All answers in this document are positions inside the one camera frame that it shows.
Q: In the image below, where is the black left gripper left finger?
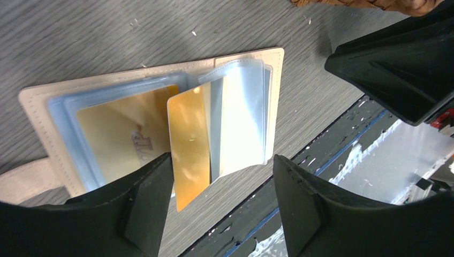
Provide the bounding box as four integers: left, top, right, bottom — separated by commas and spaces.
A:
1, 153, 174, 256

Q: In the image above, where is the beige leather card holder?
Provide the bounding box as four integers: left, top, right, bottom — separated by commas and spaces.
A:
1, 47, 284, 210

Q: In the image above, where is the woven wicker divided basket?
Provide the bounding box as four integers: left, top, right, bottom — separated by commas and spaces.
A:
290, 0, 443, 17

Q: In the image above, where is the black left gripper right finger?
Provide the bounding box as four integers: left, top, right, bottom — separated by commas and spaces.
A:
273, 155, 453, 256

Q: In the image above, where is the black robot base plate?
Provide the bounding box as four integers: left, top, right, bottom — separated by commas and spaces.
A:
183, 96, 398, 256

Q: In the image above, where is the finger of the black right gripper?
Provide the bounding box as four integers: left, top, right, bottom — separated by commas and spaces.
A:
324, 1, 453, 126

